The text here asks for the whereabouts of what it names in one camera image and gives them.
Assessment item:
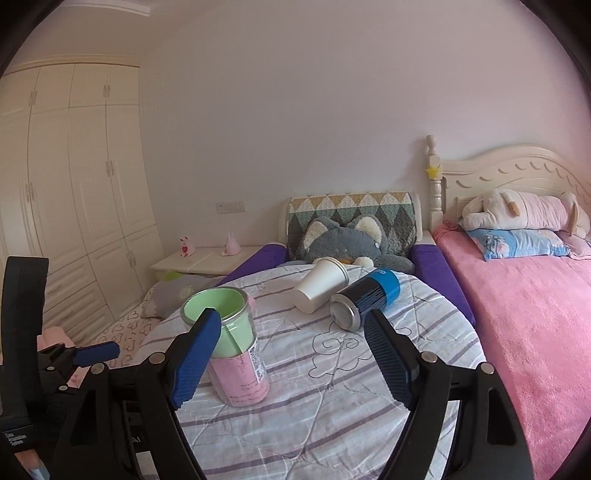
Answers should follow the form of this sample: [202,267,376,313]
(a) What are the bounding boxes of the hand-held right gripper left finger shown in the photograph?
[55,308,222,480]

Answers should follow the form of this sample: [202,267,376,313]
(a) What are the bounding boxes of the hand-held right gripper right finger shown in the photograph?
[364,309,539,480]

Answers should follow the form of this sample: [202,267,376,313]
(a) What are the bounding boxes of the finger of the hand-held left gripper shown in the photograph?
[69,342,122,368]

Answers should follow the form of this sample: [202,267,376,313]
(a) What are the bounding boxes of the white paper cup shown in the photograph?
[294,257,350,315]

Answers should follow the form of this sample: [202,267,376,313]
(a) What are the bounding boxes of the pink cloth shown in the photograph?
[37,327,75,348]

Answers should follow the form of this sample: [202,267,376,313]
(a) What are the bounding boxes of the heart print bed sheet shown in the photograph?
[88,295,160,367]

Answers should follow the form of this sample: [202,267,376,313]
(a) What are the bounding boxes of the clear jar green pink lining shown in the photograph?
[180,286,271,408]

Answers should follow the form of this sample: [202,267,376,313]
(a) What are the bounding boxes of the grey pillow green patch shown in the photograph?
[141,270,227,319]

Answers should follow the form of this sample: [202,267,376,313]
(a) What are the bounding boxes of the blue and black drink can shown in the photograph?
[329,268,400,331]

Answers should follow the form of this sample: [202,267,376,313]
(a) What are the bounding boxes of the cream nightstand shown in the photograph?
[150,246,264,282]

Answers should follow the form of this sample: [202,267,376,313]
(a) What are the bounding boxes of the purple bolster cushion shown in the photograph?
[215,244,289,287]
[410,244,477,328]

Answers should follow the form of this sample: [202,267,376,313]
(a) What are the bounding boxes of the grey cat plush toy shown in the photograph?
[295,216,415,273]

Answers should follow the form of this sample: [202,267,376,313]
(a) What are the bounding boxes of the pink fleece blanket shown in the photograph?
[434,222,591,480]

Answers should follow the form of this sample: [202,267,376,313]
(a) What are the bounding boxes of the cream wardrobe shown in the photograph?
[0,62,164,342]

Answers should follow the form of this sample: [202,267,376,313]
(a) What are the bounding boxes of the diamond pattern quilted cover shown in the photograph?
[287,191,419,259]

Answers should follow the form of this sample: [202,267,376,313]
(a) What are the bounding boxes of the blue printed pillow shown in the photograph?
[464,227,571,262]

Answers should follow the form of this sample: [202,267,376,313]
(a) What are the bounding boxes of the cream and pink plush animal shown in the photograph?
[462,188,589,238]

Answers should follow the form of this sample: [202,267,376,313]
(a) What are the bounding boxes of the cream carved bed headboard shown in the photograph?
[425,135,591,232]

